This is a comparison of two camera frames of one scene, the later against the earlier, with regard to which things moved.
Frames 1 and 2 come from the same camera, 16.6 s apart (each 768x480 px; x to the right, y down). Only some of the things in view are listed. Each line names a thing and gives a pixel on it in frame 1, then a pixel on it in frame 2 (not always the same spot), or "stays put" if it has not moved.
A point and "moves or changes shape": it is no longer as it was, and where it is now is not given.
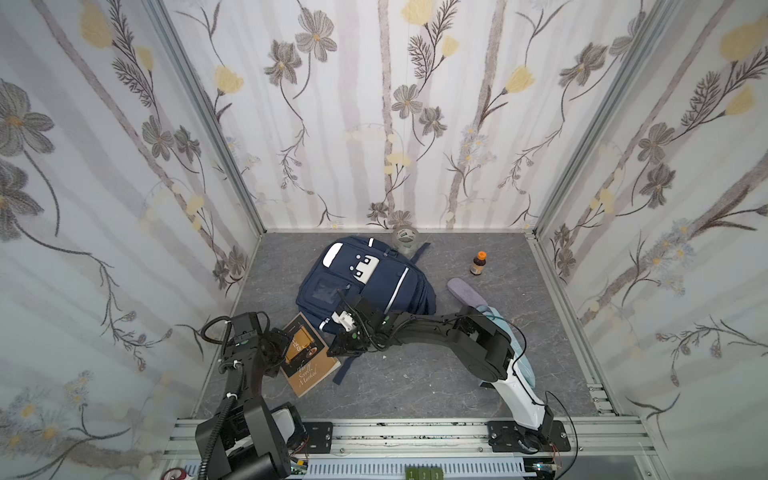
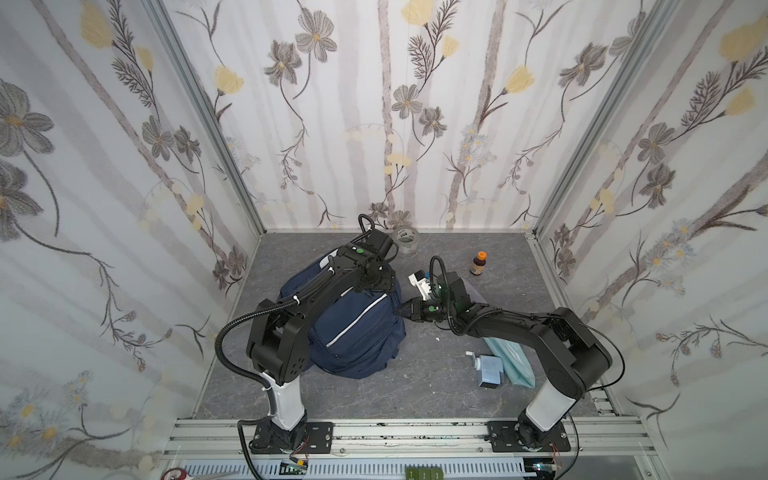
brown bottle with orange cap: (478, 263) stays put
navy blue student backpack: (351, 265) moves or changes shape
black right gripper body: (354, 335) → (417, 309)
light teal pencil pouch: (519, 355) stays put
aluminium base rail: (567, 438) stays put
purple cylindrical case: (465, 293) stays put
